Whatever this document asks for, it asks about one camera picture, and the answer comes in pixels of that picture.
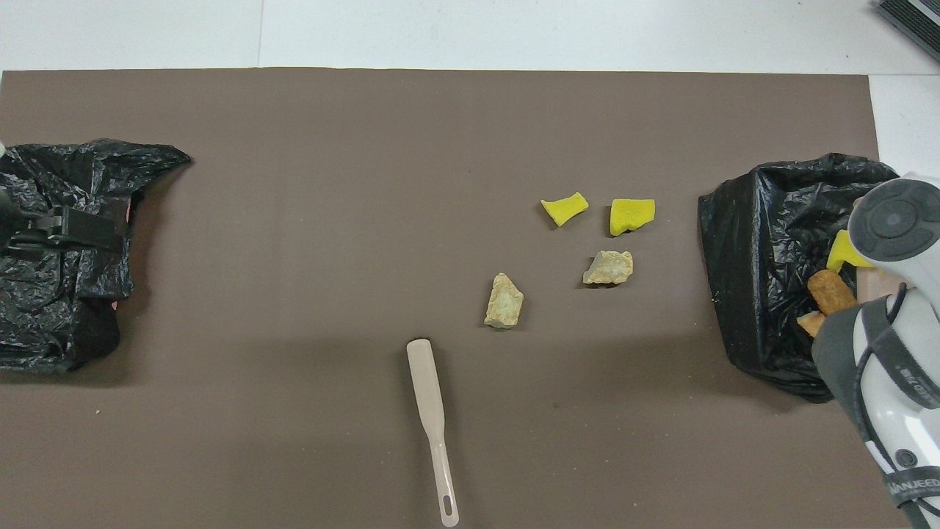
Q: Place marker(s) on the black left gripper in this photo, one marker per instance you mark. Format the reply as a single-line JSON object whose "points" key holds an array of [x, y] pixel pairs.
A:
{"points": [[92, 231]]}

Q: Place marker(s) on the beige brush black bristles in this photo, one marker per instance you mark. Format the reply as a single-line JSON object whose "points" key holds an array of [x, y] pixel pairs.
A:
{"points": [[429, 397]]}

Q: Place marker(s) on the tan beige stone chunk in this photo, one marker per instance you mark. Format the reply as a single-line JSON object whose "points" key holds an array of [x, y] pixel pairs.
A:
{"points": [[504, 303]]}

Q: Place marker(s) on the yellow sponge piece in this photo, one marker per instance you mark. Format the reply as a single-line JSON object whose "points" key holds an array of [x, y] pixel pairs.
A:
{"points": [[564, 209], [631, 216], [843, 253]]}

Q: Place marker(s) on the pale beige stone chunk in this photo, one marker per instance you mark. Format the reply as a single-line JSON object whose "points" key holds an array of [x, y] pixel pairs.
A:
{"points": [[608, 268]]}

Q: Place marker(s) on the pale bread-like chunk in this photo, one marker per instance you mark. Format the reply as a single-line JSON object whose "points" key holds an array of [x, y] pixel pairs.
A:
{"points": [[811, 322]]}

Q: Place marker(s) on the orange-brown sponge chunk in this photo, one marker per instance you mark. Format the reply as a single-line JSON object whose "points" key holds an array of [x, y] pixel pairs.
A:
{"points": [[830, 292]]}

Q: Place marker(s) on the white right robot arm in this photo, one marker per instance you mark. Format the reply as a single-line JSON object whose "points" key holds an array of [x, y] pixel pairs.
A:
{"points": [[896, 220]]}

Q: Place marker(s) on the black bag lined bin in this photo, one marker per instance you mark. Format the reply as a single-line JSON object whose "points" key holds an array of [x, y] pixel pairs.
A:
{"points": [[756, 257], [73, 308]]}

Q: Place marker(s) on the brown table mat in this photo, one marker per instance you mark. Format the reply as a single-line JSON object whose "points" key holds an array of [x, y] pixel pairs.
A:
{"points": [[294, 294]]}

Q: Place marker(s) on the dark grey ribbed device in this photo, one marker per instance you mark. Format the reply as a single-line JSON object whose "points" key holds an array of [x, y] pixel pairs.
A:
{"points": [[914, 18]]}

